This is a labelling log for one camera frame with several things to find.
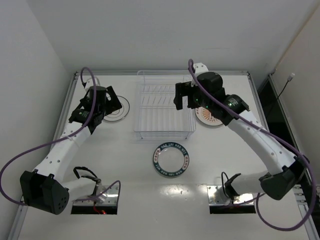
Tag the green rimmed lettered plate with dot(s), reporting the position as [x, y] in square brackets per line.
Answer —
[170, 159]

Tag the black wall cable white plug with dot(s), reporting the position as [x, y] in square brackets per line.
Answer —
[289, 79]

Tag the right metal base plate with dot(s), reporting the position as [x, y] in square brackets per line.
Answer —
[215, 195]

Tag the white plate orange pattern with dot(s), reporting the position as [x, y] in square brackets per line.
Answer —
[205, 117]

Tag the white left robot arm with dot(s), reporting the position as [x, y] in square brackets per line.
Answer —
[44, 188]

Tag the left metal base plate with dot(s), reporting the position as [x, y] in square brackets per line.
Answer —
[109, 198]

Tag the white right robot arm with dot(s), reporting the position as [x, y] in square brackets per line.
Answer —
[284, 169]

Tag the clear wire dish rack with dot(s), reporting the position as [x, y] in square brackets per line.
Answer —
[156, 117]

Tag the white plate black ring pattern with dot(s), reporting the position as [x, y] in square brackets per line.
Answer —
[119, 114]

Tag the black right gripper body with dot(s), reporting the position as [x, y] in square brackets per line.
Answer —
[181, 93]

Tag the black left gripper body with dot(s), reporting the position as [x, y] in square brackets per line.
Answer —
[113, 100]

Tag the metal base plate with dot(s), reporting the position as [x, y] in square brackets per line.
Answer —
[215, 195]
[109, 198]

